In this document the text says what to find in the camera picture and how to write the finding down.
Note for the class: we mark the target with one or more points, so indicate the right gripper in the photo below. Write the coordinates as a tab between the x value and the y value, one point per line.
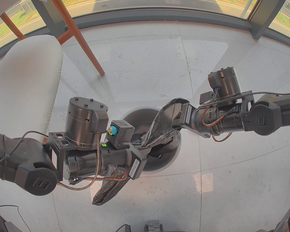
212	119

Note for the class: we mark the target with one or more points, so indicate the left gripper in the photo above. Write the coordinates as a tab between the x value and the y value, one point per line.
113	158

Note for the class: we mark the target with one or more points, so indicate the black plastic bag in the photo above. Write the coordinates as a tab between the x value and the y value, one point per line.
159	127

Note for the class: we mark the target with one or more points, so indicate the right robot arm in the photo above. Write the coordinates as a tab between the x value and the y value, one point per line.
268	117

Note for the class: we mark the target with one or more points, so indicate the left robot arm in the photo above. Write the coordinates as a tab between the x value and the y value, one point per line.
26	153

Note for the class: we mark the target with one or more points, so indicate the white trash bin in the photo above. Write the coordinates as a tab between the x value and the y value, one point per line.
135	115

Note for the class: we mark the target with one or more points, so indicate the window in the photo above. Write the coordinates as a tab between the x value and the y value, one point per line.
258	13

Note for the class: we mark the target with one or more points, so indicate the cream wooden chair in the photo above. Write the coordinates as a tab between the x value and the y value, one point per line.
26	81

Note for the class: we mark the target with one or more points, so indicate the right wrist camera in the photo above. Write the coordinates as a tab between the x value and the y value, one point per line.
205	97

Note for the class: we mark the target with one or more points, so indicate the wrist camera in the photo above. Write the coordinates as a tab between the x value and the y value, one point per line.
205	97
123	132

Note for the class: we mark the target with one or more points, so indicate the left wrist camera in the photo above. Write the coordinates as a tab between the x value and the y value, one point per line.
123	132

